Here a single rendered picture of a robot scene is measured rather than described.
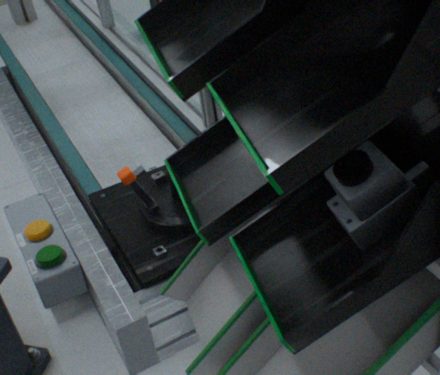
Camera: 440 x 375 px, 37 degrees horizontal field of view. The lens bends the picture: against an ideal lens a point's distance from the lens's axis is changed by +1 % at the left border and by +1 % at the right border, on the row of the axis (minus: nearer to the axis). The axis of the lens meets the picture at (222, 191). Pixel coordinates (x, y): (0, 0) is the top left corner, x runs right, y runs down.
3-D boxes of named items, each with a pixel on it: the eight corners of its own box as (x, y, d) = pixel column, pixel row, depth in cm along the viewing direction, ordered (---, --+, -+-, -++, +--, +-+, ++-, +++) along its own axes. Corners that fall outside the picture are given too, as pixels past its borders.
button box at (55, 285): (45, 310, 98) (33, 282, 94) (13, 233, 113) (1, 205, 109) (90, 291, 100) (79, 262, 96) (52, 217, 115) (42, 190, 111)
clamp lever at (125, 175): (147, 210, 98) (120, 179, 93) (142, 203, 100) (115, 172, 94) (166, 195, 98) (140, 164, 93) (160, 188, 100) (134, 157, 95)
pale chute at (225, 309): (216, 382, 74) (186, 374, 71) (186, 301, 84) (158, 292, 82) (381, 198, 65) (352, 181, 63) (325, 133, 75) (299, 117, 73)
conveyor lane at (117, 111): (157, 334, 97) (144, 287, 91) (21, 102, 158) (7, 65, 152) (316, 257, 105) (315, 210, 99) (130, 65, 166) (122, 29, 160)
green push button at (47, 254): (42, 276, 96) (39, 266, 95) (36, 260, 99) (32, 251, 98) (69, 265, 97) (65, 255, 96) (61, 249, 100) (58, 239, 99)
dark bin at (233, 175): (209, 247, 62) (166, 202, 58) (175, 173, 72) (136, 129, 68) (458, 71, 59) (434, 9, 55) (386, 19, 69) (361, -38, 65)
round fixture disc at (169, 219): (160, 248, 95) (158, 237, 94) (126, 199, 105) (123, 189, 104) (244, 211, 99) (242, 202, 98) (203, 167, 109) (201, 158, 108)
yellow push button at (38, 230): (30, 248, 101) (27, 239, 100) (24, 234, 104) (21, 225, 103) (56, 239, 102) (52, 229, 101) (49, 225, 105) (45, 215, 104)
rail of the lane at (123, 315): (130, 377, 91) (114, 326, 85) (-5, 110, 156) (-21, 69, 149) (166, 359, 93) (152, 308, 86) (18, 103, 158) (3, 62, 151)
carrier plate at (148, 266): (144, 292, 91) (141, 282, 90) (90, 203, 109) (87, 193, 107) (290, 226, 98) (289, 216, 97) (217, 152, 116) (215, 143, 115)
